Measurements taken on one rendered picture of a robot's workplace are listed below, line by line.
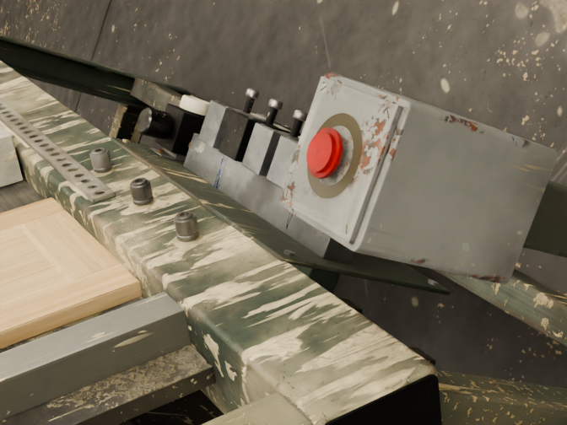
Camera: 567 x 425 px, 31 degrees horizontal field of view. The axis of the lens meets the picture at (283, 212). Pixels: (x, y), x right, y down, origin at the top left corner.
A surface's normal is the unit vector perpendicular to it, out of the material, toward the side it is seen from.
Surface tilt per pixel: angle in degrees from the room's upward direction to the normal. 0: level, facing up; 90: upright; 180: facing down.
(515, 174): 90
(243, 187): 0
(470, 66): 0
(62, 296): 59
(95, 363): 90
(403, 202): 90
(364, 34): 0
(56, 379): 90
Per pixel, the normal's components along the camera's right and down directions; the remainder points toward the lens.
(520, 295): -0.81, -0.19
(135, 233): -0.13, -0.90
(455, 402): 0.49, 0.31
